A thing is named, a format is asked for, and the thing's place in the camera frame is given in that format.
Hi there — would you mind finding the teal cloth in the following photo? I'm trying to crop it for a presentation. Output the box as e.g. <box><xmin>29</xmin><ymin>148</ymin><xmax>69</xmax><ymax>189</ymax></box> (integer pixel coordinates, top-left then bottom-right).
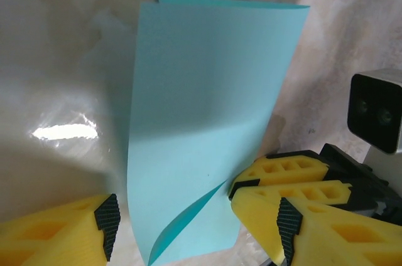
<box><xmin>126</xmin><ymin>0</ymin><xmax>311</xmax><ymax>265</ymax></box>

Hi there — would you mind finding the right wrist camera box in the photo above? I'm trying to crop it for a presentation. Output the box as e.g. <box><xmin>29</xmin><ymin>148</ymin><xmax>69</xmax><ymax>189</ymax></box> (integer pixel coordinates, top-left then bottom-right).
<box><xmin>347</xmin><ymin>68</ymin><xmax>402</xmax><ymax>156</ymax></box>

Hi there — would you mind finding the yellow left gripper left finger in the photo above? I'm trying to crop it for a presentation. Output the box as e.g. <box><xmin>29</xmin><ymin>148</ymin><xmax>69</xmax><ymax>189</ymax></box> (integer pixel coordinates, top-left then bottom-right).
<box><xmin>0</xmin><ymin>193</ymin><xmax>122</xmax><ymax>266</ymax></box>

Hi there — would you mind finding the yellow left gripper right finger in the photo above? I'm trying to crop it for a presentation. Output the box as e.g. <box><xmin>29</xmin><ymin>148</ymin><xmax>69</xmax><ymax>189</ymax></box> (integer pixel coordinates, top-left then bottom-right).
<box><xmin>278</xmin><ymin>196</ymin><xmax>402</xmax><ymax>266</ymax></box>

